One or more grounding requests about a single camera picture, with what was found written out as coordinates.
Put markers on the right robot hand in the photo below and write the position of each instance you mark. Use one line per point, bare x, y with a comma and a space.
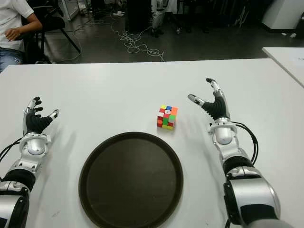
217, 108

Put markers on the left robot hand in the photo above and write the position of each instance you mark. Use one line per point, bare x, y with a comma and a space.
35, 123

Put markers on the multicoloured Rubik's cube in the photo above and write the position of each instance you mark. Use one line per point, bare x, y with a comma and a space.
167, 117

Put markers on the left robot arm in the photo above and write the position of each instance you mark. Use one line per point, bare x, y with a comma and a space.
35, 146

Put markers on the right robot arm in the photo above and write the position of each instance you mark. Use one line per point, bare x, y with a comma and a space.
247, 190

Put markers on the dark brown round plate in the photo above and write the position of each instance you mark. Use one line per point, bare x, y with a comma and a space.
130, 180

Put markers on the white side table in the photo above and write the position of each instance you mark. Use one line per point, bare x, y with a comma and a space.
287, 61

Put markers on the black office chair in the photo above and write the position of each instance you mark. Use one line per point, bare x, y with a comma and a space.
54, 22

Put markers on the small white floor object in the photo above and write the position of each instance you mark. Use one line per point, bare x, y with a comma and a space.
293, 35

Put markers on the silver humanoid robot legs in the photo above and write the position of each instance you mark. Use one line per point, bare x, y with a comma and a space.
157, 16

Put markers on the seated person white shirt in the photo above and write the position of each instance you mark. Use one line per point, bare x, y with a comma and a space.
12, 14

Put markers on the white machine housing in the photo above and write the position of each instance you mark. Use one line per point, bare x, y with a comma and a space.
282, 14

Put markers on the white cabinet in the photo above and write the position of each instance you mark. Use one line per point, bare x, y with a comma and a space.
70, 8

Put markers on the black cabinet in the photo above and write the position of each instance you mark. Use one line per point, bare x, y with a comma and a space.
139, 14

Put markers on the white power strip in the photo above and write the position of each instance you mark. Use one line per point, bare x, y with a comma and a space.
118, 13

